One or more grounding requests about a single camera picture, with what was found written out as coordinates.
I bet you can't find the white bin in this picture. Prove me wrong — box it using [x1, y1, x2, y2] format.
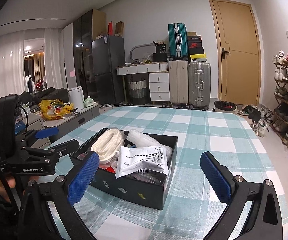
[67, 86, 84, 111]

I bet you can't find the black storage box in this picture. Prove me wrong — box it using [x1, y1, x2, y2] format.
[68, 127, 179, 211]

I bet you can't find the black round basket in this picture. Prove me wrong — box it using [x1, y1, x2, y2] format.
[214, 100, 237, 112]

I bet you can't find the silver suitcase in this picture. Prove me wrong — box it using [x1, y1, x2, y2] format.
[188, 62, 211, 110]

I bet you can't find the wooden door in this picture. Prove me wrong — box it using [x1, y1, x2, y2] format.
[209, 0, 261, 105]

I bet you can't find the yellow plastic bag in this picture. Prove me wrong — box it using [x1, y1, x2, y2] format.
[39, 99, 74, 120]

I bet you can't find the red balloon bag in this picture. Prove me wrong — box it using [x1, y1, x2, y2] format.
[99, 164, 115, 174]

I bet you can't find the beige suitcase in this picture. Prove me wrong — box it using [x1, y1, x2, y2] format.
[168, 60, 188, 105]

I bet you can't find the woven laundry basket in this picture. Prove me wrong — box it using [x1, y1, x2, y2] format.
[128, 77, 149, 105]

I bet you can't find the person's left hand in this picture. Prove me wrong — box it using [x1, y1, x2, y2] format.
[0, 174, 38, 203]

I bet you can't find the teal plaid tablecloth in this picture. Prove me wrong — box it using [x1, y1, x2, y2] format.
[56, 106, 288, 239]

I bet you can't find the white drawer desk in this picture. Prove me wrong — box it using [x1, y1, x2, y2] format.
[117, 62, 170, 103]

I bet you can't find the black cable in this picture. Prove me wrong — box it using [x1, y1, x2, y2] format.
[18, 104, 29, 132]

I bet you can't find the white bubble wrap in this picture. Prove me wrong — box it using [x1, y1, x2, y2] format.
[127, 129, 173, 157]

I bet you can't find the stack of shoe boxes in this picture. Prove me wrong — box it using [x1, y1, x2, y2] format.
[187, 31, 207, 62]

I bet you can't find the bagged cream rope coil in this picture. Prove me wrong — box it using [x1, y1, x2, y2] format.
[90, 127, 126, 165]

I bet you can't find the silver foil packet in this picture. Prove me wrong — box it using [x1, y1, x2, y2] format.
[115, 146, 169, 179]

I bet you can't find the grey low cabinet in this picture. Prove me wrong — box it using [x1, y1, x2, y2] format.
[28, 103, 100, 148]

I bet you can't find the dark grey refrigerator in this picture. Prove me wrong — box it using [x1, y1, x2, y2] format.
[91, 35, 125, 104]

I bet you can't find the teal suitcase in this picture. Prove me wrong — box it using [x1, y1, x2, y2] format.
[168, 23, 188, 61]

